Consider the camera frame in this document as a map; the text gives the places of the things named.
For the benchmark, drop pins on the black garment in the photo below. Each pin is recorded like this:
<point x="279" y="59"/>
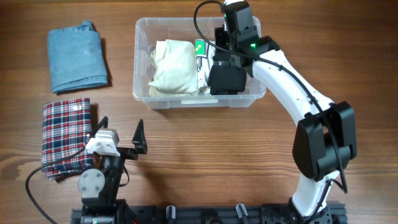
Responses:
<point x="227" y="76"/>

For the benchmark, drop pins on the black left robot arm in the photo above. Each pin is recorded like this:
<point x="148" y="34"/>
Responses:
<point x="99" y="188"/>

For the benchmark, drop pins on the cream garment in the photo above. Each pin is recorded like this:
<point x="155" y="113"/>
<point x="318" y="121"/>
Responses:
<point x="175" y="67"/>

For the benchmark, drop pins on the folded red plaid shirt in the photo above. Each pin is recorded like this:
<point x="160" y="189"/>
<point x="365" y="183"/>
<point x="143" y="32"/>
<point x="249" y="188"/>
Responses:
<point x="65" y="127"/>

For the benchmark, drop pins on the white printed t-shirt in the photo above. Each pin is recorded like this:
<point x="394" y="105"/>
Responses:
<point x="204" y="56"/>

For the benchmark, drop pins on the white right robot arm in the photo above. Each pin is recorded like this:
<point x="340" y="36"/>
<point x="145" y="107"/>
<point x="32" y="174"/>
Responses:
<point x="325" y="138"/>

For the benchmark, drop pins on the folded blue denim garment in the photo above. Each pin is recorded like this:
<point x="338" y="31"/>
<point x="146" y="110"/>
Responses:
<point x="76" y="59"/>

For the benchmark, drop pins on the clear plastic storage bin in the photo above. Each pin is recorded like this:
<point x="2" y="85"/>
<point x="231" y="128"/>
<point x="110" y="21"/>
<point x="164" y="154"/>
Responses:
<point x="149" y="30"/>

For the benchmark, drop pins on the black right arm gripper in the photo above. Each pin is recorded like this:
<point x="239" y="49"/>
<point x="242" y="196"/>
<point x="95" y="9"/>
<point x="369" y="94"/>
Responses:
<point x="220" y="33"/>

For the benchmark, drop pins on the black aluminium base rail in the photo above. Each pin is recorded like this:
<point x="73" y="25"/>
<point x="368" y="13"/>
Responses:
<point x="264" y="214"/>

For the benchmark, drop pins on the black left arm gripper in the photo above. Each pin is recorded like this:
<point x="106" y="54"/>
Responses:
<point x="139" y="142"/>

